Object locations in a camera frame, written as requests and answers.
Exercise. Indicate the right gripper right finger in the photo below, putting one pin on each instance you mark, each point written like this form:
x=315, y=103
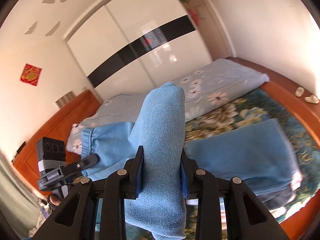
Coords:
x=246, y=216

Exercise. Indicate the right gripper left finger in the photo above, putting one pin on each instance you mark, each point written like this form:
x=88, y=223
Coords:
x=95, y=209

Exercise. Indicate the light blue fleece pants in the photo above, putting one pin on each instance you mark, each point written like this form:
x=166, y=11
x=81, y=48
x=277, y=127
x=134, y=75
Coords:
x=259, y=154

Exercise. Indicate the person's hand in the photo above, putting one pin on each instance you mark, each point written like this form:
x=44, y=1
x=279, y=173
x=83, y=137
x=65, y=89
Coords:
x=53, y=201

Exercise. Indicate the dark navy fleece jacket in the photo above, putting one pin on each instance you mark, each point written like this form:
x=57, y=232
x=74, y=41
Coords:
x=274, y=200

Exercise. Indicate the orange wooden headboard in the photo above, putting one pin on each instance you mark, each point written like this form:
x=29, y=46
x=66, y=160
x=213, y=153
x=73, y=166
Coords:
x=57, y=127

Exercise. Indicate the teal floral bed blanket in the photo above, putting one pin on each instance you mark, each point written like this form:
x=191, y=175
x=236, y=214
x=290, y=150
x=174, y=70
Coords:
x=255, y=107

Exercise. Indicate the white slipper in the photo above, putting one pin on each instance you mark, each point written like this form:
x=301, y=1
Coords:
x=312, y=99
x=299, y=92

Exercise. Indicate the light blue daisy quilt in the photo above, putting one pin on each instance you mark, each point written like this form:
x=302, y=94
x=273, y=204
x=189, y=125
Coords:
x=205, y=89

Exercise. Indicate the white black-striped wardrobe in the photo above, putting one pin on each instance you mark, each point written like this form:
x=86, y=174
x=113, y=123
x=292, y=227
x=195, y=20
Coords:
x=134, y=46

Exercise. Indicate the orange wooden bed frame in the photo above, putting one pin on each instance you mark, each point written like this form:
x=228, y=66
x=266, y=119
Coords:
x=300, y=121

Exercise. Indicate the grey wall switch panel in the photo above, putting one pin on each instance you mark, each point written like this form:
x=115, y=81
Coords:
x=64, y=100

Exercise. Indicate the red wall decoration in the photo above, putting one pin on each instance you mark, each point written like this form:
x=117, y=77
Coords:
x=30, y=74

